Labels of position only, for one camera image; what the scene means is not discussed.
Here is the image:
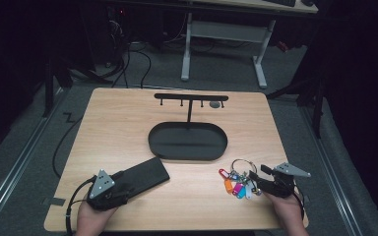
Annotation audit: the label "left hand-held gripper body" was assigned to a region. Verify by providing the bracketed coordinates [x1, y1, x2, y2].
[86, 168, 129, 211]

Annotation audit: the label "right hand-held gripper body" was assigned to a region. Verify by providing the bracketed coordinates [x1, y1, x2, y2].
[266, 161, 312, 200]

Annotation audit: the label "key ring with coloured tags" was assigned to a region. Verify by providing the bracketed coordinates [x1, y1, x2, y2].
[218, 158, 264, 201]

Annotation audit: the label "person's right hand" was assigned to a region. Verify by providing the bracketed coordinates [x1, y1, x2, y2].
[263, 191, 310, 236]

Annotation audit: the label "person's left hand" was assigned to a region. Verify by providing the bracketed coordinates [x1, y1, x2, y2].
[75, 200, 119, 236]

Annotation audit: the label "grey tape patch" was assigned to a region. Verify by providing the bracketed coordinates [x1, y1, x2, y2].
[49, 197, 67, 207]

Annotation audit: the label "black key holder with tray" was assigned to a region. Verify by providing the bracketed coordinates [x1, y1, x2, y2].
[148, 92, 229, 162]

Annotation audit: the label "black metal stand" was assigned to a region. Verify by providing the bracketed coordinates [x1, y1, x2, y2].
[265, 73, 327, 140]
[41, 57, 75, 119]

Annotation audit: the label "white-legged wooden desk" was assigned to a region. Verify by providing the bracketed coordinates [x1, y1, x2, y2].
[179, 0, 320, 90]

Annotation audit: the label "dark computer tower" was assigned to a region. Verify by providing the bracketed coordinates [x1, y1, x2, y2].
[90, 2, 130, 68]

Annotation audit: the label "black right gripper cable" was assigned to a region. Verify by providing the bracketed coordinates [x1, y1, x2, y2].
[293, 184, 307, 221]

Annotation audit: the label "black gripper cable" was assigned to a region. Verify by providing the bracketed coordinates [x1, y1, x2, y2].
[64, 175, 98, 236]
[293, 184, 307, 221]

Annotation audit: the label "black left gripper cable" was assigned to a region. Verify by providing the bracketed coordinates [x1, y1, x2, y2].
[64, 175, 98, 236]

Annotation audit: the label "metal floor rail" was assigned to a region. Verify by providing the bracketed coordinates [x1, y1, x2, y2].
[298, 105, 364, 236]
[0, 88, 66, 228]

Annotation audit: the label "black floor cable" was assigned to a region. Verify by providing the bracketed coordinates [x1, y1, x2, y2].
[51, 115, 85, 180]

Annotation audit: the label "black looped floor cables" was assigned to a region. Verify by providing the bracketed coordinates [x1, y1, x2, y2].
[110, 41, 153, 89]

